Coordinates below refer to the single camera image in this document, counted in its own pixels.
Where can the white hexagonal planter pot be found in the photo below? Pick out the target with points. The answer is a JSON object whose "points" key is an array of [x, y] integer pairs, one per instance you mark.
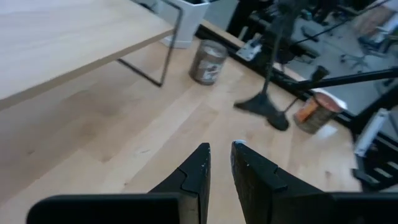
{"points": [[186, 21]]}

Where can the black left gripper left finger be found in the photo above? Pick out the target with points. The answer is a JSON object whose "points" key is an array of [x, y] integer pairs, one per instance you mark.
{"points": [[186, 186]]}

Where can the white frame bracket bar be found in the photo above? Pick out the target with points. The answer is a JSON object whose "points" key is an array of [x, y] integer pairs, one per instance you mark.
{"points": [[371, 132]]}

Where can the grey office chair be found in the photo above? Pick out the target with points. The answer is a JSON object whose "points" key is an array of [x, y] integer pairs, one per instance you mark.
{"points": [[356, 60]]}

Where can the silver bracket plate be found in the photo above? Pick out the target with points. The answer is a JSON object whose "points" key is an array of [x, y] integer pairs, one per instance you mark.
{"points": [[248, 49]]}

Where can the wooden background table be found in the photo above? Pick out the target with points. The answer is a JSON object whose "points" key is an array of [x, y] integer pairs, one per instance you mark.
{"points": [[373, 18]]}

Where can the glass candle jar pale wax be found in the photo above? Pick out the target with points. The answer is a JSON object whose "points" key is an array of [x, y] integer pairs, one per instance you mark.
{"points": [[208, 65]]}

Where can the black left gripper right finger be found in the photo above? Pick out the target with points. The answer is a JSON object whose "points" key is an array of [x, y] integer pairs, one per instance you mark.
{"points": [[264, 193]]}

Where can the glass candle jar orange wax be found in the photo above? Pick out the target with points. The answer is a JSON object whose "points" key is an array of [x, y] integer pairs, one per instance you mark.
{"points": [[317, 115]]}

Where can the wooden shelf with black legs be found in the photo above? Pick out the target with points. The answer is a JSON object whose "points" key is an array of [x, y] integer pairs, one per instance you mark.
{"points": [[62, 40]]}

